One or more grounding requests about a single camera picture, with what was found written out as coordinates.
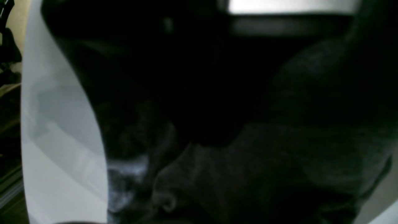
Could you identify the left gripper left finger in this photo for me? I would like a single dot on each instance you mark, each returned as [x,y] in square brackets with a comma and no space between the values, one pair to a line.
[119,49]

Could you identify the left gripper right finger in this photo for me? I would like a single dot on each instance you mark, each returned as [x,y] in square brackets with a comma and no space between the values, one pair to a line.
[278,70]

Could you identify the grey T-shirt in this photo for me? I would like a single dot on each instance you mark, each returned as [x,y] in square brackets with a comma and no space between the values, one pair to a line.
[310,150]

